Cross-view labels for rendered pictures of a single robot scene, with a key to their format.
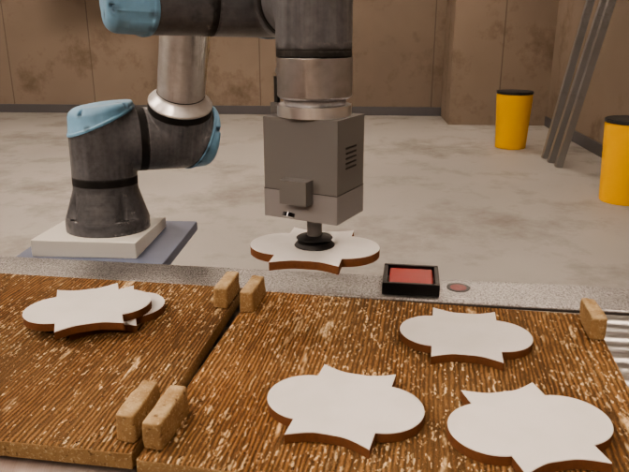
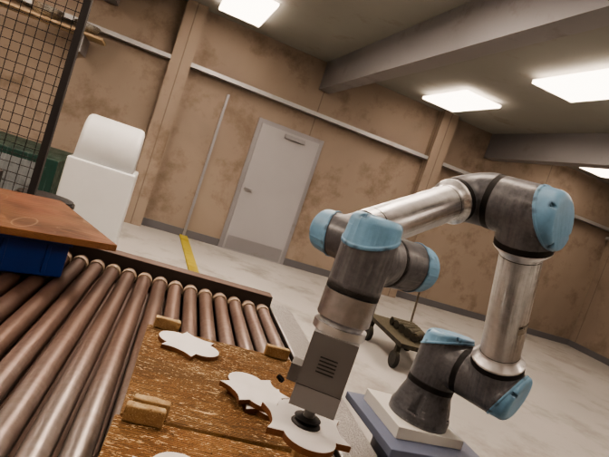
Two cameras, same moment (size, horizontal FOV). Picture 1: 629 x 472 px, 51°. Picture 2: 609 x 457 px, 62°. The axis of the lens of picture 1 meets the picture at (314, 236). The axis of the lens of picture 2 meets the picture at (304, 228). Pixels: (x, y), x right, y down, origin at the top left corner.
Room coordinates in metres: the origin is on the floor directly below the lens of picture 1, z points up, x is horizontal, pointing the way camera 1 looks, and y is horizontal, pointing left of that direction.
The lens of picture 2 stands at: (0.33, -0.60, 1.35)
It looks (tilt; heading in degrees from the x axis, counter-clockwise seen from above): 4 degrees down; 68
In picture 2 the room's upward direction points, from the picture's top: 19 degrees clockwise
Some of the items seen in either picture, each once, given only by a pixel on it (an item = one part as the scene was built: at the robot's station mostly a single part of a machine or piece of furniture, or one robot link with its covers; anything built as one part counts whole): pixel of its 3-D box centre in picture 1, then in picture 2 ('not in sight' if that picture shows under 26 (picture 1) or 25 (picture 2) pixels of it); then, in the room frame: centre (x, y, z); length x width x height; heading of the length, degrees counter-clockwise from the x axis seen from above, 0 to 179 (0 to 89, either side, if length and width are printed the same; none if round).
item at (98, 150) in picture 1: (106, 138); (444, 356); (1.19, 0.38, 1.06); 0.13 x 0.12 x 0.14; 114
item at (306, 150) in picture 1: (306, 160); (320, 358); (0.66, 0.01, 1.13); 0.10 x 0.09 x 0.16; 152
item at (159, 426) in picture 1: (166, 416); (144, 414); (0.48, 0.12, 0.95); 0.06 x 0.02 x 0.03; 169
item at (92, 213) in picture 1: (107, 201); (424, 398); (1.19, 0.39, 0.95); 0.15 x 0.15 x 0.10
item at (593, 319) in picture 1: (592, 317); not in sight; (0.67, -0.31, 0.95); 0.06 x 0.02 x 0.03; 169
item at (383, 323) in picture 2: not in sight; (410, 319); (3.52, 3.67, 0.41); 1.04 x 0.62 x 0.82; 85
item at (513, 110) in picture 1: (512, 119); not in sight; (6.92, -2.06, 0.29); 0.37 x 0.37 x 0.58
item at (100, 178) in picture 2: not in sight; (98, 189); (0.32, 4.65, 0.68); 0.69 x 0.60 x 1.37; 86
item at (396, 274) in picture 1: (410, 280); not in sight; (0.85, -0.13, 0.92); 0.06 x 0.06 x 0.01; 82
